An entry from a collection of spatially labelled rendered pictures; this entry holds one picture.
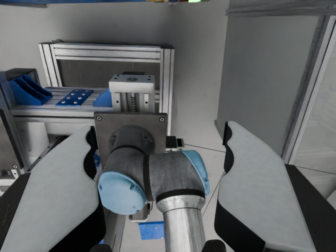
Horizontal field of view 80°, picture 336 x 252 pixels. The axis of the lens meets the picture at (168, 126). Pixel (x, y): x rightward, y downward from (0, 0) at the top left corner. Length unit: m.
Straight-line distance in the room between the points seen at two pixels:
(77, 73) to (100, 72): 0.15
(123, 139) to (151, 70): 0.89
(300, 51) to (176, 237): 0.67
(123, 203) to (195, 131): 1.43
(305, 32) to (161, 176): 0.63
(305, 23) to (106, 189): 0.76
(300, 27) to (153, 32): 1.01
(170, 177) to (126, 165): 0.11
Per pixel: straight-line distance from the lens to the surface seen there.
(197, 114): 1.79
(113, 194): 0.49
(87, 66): 1.50
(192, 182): 0.47
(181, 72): 1.65
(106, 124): 0.65
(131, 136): 0.59
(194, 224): 0.46
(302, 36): 0.83
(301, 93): 0.80
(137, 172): 0.48
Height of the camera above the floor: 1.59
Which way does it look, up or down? 61 degrees down
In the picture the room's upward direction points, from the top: 176 degrees clockwise
